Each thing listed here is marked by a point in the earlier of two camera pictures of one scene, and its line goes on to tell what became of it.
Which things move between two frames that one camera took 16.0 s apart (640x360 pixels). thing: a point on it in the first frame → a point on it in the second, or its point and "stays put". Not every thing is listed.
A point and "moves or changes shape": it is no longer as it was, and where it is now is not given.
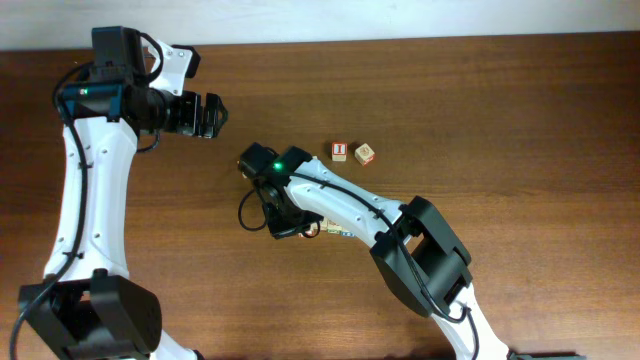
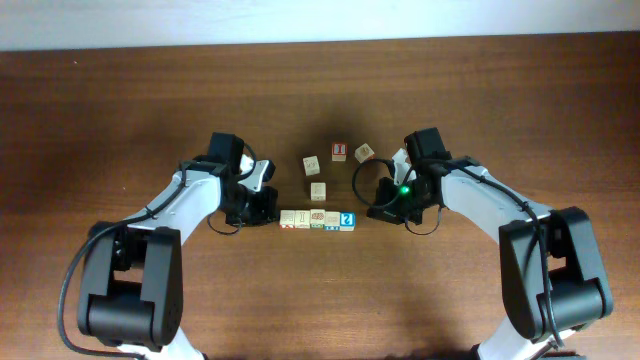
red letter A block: [308, 232] moves or changes shape
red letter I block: [339, 151] stays put
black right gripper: [277, 229] → [389, 214]
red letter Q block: [364, 154] stays put
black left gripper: [194, 124] → [265, 213]
